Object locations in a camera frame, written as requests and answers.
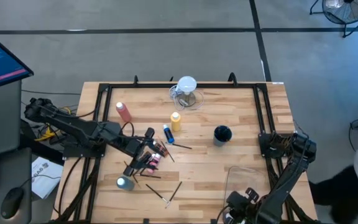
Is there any small brown paint bottle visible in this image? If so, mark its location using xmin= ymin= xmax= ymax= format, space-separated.
xmin=155 ymin=141 xmax=170 ymax=158

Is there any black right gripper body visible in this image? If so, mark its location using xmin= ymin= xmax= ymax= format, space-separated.
xmin=225 ymin=187 xmax=260 ymax=224

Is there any small pink paint bottle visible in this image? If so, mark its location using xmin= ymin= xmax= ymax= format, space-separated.
xmin=147 ymin=152 xmax=163 ymax=174

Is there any thin wooden-handled paintbrush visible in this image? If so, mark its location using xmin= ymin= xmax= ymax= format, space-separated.
xmin=158 ymin=136 xmax=176 ymax=164

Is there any white paper booklet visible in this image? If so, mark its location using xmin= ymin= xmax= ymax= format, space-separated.
xmin=31 ymin=156 xmax=64 ymax=200

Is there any black mouse cable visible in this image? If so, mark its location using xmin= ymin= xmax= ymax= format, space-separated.
xmin=19 ymin=173 xmax=62 ymax=191

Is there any blue-grey plastic cup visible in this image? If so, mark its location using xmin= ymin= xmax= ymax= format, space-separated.
xmin=213 ymin=124 xmax=233 ymax=147

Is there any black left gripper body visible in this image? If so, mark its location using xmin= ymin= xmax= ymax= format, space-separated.
xmin=122 ymin=127 xmax=156 ymax=177

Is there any person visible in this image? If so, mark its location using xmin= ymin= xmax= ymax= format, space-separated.
xmin=308 ymin=99 xmax=358 ymax=224

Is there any black computer mouse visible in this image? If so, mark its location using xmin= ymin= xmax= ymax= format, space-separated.
xmin=0 ymin=187 xmax=24 ymax=220

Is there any large teal paint bottle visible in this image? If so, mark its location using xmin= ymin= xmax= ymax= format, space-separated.
xmin=116 ymin=176 xmax=135 ymax=192

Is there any black paintbrush silver ferrule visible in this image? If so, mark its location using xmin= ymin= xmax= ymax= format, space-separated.
xmin=144 ymin=183 xmax=170 ymax=205

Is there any white bulb table lamp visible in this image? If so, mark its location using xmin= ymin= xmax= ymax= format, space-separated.
xmin=175 ymin=75 xmax=198 ymax=107

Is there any black floor fan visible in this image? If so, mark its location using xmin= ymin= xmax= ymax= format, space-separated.
xmin=309 ymin=0 xmax=358 ymax=39

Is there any large yellow paint bottle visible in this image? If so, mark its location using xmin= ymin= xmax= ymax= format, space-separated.
xmin=170 ymin=111 xmax=182 ymax=133

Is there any yellow cable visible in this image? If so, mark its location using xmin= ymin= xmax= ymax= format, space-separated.
xmin=35 ymin=107 xmax=73 ymax=142

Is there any large pink paint bottle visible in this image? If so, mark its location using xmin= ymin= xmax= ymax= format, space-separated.
xmin=115 ymin=101 xmax=133 ymax=123

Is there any grey desk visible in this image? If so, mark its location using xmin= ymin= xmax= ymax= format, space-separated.
xmin=0 ymin=80 xmax=33 ymax=224

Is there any clear plastic bin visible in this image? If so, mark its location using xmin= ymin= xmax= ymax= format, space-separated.
xmin=223 ymin=164 xmax=265 ymax=224

